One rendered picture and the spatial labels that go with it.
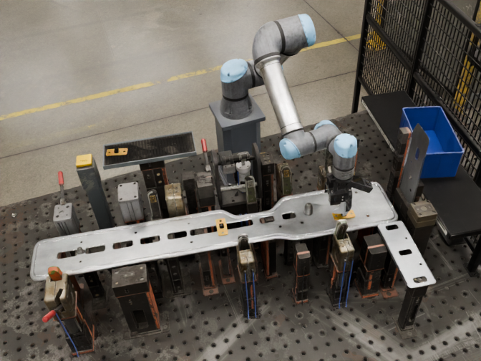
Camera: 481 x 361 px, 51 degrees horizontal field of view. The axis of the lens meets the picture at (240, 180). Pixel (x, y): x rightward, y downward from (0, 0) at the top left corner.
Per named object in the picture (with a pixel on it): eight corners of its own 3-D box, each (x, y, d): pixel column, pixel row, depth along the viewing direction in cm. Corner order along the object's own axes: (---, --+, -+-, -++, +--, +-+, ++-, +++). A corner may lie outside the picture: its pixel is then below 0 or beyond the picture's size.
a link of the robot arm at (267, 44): (244, 22, 172) (292, 157, 168) (273, 15, 175) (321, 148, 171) (237, 36, 184) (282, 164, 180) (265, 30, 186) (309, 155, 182)
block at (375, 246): (359, 301, 202) (368, 257, 182) (349, 278, 210) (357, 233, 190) (382, 296, 202) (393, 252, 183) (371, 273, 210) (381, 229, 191)
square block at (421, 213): (401, 276, 209) (418, 218, 184) (394, 261, 215) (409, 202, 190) (419, 273, 210) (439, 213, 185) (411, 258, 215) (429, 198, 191)
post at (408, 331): (402, 339, 189) (416, 295, 169) (390, 314, 197) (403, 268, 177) (418, 336, 189) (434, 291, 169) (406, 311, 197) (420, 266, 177)
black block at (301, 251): (294, 309, 200) (296, 264, 180) (288, 287, 208) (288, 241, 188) (313, 306, 201) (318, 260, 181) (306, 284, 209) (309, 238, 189)
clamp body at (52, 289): (69, 362, 189) (37, 308, 164) (71, 326, 200) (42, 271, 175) (98, 356, 190) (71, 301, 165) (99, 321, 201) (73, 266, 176)
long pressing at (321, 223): (28, 289, 179) (26, 286, 178) (35, 241, 195) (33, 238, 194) (401, 222, 192) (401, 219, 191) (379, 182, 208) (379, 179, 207)
